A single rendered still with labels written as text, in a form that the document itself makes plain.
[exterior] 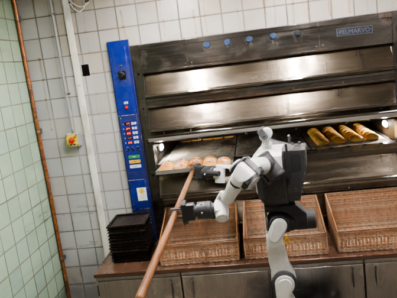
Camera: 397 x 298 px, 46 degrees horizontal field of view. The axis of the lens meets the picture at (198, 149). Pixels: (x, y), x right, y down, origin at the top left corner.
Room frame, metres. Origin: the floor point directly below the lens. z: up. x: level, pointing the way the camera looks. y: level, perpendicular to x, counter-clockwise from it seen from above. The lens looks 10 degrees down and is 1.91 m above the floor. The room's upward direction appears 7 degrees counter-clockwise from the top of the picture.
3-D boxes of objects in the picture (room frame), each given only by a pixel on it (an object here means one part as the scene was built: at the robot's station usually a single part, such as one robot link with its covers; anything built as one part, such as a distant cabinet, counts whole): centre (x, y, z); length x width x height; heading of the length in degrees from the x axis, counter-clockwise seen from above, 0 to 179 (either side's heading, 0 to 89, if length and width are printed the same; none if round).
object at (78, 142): (3.55, 0.94, 1.46); 0.10 x 0.07 x 0.10; 83
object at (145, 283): (2.24, 0.16, 1.19); 1.71 x 0.03 x 0.03; 174
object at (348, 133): (3.77, -1.18, 1.21); 0.61 x 0.48 x 0.06; 173
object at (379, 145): (3.42, -0.55, 1.16); 1.80 x 0.06 x 0.04; 83
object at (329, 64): (3.40, -0.55, 1.80); 1.79 x 0.11 x 0.19; 83
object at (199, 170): (3.05, -0.02, 1.19); 0.12 x 0.10 x 0.13; 49
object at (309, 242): (3.14, -0.53, 0.72); 0.56 x 0.49 x 0.28; 82
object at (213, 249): (3.21, 0.06, 0.72); 0.56 x 0.49 x 0.28; 84
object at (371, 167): (3.40, -0.55, 1.02); 1.79 x 0.11 x 0.19; 83
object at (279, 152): (2.53, -0.44, 1.27); 0.34 x 0.30 x 0.36; 165
